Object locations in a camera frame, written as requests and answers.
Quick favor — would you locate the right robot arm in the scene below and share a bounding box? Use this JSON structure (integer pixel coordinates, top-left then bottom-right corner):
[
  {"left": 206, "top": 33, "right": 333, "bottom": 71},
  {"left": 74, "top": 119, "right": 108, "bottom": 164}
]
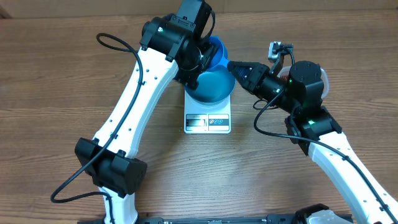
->
[{"left": 227, "top": 61, "right": 397, "bottom": 223}]

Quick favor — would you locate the blue metal bowl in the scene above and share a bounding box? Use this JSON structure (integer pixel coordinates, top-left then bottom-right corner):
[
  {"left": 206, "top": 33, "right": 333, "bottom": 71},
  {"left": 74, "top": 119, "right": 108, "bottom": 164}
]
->
[{"left": 185, "top": 66, "right": 236, "bottom": 104}]

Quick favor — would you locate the white digital kitchen scale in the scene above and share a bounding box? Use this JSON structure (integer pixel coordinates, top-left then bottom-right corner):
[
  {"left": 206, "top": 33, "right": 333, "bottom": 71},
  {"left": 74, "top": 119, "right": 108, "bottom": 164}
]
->
[{"left": 184, "top": 92, "right": 231, "bottom": 134}]

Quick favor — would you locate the clear plastic container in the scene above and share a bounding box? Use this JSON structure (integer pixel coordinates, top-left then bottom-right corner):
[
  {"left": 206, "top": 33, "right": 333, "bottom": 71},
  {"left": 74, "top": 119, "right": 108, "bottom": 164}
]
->
[{"left": 277, "top": 66, "right": 330, "bottom": 99}]

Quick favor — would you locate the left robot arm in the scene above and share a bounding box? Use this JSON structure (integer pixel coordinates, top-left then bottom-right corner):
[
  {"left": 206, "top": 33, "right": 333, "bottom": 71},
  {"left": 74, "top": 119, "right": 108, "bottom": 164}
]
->
[{"left": 75, "top": 11, "right": 218, "bottom": 223}]

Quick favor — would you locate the blue plastic measuring scoop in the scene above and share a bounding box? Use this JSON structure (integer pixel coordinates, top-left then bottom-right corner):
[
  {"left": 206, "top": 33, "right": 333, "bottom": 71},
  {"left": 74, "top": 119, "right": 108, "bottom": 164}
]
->
[{"left": 207, "top": 36, "right": 229, "bottom": 72}]

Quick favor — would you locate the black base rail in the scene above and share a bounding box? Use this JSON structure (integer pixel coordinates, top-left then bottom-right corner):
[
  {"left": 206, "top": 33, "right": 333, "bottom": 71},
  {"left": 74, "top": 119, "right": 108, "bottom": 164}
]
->
[{"left": 76, "top": 214, "right": 354, "bottom": 224}]

